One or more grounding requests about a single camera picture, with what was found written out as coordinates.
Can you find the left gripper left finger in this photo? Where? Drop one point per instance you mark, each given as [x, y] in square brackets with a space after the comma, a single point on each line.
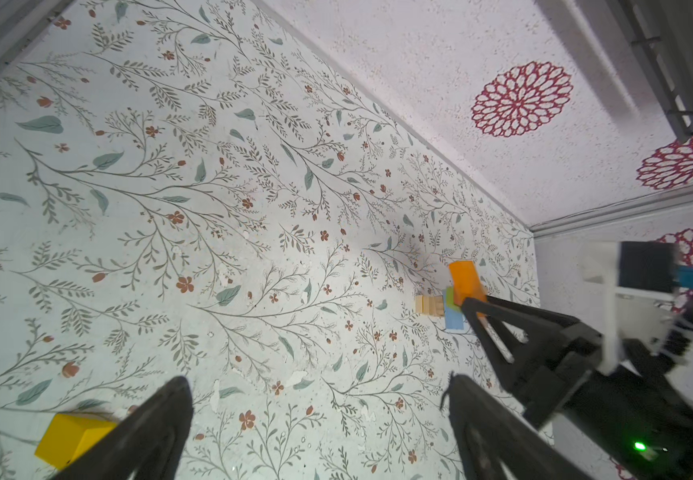
[146, 445]

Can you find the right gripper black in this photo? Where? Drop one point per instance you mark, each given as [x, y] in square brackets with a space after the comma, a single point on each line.
[634, 415]

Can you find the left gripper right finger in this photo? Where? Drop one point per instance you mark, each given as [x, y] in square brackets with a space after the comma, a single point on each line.
[493, 443]

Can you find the light blue wood block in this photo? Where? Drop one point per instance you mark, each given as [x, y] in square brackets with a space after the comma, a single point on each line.
[454, 321]

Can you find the orange wood block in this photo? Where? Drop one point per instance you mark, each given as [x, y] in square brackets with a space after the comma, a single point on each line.
[465, 282]

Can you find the lime green wood block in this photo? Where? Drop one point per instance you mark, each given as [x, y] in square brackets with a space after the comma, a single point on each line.
[450, 300]

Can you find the small letter wood cube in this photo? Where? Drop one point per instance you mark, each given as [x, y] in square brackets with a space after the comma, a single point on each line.
[429, 305]

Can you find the yellow wood block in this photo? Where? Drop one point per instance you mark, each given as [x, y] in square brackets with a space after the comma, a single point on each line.
[68, 437]

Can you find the grey metal wall shelf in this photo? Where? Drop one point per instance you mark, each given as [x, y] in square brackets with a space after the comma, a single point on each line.
[660, 35]

